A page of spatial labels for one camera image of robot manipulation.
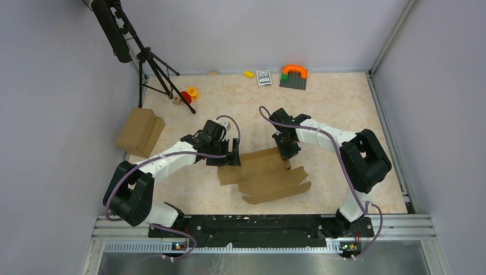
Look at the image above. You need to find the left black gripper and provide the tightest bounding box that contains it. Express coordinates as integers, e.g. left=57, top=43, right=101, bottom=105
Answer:
left=207, top=137, right=240, bottom=167

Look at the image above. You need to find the brown cardboard box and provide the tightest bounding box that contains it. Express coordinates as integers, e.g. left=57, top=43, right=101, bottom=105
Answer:
left=218, top=147, right=312, bottom=205
left=115, top=108, right=165, bottom=158

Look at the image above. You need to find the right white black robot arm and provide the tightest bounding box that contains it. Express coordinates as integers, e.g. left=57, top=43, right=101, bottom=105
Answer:
left=266, top=108, right=392, bottom=236

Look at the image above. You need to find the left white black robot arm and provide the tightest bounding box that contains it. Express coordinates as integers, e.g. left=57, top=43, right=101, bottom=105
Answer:
left=103, top=120, right=241, bottom=237

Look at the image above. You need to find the playing card deck box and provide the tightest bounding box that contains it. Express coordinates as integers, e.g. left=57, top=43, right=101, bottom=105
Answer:
left=256, top=70, right=272, bottom=86

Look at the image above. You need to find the folded brown cardboard box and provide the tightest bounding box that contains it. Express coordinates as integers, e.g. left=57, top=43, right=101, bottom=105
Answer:
left=115, top=108, right=165, bottom=158

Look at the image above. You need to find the grey building baseplate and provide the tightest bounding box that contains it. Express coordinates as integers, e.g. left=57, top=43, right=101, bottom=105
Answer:
left=279, top=73, right=307, bottom=91

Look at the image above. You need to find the orange arch block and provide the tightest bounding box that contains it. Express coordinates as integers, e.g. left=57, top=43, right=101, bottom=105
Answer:
left=281, top=64, right=308, bottom=79

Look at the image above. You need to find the red round toy disc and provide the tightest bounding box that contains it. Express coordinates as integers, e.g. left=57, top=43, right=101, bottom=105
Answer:
left=181, top=91, right=192, bottom=104

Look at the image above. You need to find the yellow round toy disc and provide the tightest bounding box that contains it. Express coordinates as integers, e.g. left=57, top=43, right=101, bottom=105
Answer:
left=186, top=87, right=199, bottom=100

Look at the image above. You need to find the small wooden cube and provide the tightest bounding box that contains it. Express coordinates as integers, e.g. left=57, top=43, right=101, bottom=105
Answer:
left=173, top=97, right=182, bottom=105

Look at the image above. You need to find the yellow small block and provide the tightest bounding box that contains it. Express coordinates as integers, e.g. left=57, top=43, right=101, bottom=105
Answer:
left=244, top=71, right=254, bottom=78

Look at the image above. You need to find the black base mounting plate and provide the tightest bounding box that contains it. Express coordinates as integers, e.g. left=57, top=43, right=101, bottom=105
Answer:
left=148, top=214, right=375, bottom=249

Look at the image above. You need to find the aluminium frame rail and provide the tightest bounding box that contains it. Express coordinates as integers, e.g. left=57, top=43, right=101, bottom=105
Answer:
left=82, top=214, right=449, bottom=274

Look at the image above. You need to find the black camera tripod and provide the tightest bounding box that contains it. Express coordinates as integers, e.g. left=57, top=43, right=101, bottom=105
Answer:
left=87, top=0, right=197, bottom=114

